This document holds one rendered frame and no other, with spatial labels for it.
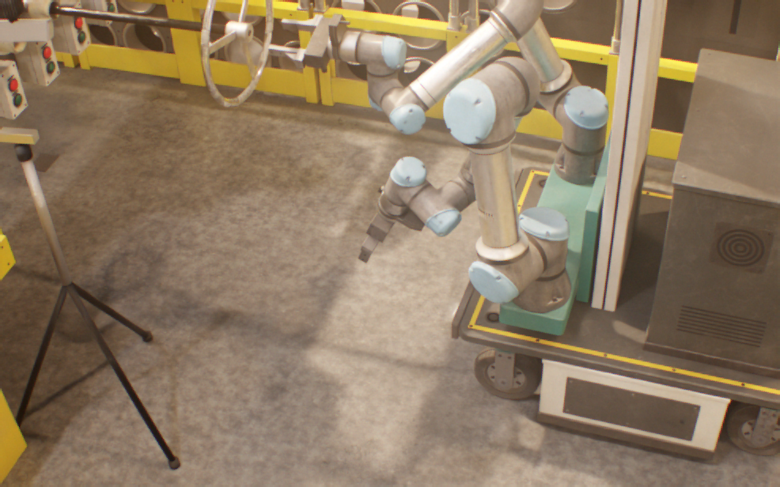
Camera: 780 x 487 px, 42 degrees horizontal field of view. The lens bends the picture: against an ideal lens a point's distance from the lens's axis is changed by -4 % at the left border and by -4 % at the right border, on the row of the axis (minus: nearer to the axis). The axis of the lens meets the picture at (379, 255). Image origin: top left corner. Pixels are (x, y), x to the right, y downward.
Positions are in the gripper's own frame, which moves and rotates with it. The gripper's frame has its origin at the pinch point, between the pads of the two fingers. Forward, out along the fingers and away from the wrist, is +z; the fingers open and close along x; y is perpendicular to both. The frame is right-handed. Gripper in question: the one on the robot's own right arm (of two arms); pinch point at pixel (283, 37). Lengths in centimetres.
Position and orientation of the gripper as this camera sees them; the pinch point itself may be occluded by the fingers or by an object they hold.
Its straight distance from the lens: 267.2
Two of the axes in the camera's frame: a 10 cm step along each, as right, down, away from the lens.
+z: -9.4, -1.9, 2.8
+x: 3.1, -8.2, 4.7
